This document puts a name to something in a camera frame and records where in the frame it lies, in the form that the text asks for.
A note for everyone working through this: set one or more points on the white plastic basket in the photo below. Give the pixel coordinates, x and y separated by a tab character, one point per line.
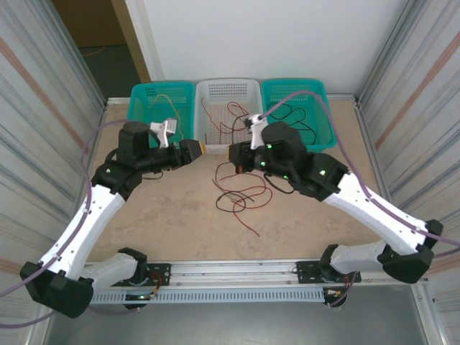
223	84

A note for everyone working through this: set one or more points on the wooden door frame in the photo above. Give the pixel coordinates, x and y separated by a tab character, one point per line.
129	36

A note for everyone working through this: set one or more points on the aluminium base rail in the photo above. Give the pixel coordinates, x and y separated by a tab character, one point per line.
233	269

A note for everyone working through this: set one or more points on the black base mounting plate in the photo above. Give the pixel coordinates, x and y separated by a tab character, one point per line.
305	269
161	269

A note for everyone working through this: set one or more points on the teal plastic basket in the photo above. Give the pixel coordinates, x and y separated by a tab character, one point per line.
140	108
323	140

